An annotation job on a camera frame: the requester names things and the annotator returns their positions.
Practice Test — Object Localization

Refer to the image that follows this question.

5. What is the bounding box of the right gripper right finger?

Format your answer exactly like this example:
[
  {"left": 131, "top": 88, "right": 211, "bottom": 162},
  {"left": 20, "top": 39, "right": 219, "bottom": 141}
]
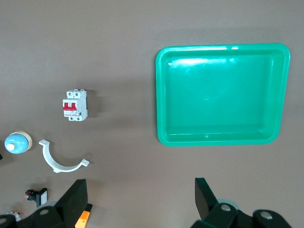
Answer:
[{"left": 191, "top": 178, "right": 238, "bottom": 228}]

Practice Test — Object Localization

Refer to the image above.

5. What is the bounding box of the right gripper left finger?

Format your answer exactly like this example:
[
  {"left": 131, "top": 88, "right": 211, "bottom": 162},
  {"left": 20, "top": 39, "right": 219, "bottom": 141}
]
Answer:
[{"left": 18, "top": 180, "right": 88, "bottom": 228}]

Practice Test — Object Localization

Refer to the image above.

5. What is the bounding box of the white circuit breaker red switch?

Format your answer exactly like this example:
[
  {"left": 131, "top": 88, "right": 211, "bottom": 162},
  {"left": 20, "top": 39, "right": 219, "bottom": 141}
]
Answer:
[{"left": 62, "top": 89, "right": 88, "bottom": 122}]

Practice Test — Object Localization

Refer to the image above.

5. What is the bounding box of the small white pipe clamp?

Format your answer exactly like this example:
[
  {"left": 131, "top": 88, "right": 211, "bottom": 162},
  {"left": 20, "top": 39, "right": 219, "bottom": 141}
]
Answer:
[{"left": 38, "top": 139, "right": 90, "bottom": 173}]

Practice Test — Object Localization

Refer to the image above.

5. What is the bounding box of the light blue round knob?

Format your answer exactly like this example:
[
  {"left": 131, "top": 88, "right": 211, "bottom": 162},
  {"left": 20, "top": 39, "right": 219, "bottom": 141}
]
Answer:
[{"left": 4, "top": 132, "right": 32, "bottom": 154}]

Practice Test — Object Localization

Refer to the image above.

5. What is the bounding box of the green plastic tray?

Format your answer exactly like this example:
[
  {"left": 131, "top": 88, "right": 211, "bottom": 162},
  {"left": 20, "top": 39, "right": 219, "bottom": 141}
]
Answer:
[{"left": 155, "top": 43, "right": 291, "bottom": 147}]

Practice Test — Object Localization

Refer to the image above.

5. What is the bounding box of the brown table mat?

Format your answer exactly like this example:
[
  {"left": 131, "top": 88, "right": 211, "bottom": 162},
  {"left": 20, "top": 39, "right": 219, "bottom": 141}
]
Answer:
[{"left": 0, "top": 0, "right": 304, "bottom": 228}]

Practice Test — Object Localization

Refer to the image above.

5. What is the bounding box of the black push button switch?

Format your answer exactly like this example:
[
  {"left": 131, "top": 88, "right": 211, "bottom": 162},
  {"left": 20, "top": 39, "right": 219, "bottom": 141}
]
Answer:
[{"left": 25, "top": 188, "right": 49, "bottom": 205}]

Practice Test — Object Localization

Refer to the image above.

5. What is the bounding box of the green and white switch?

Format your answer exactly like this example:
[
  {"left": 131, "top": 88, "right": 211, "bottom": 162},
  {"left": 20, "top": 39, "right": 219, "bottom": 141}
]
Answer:
[{"left": 6, "top": 210, "right": 21, "bottom": 222}]

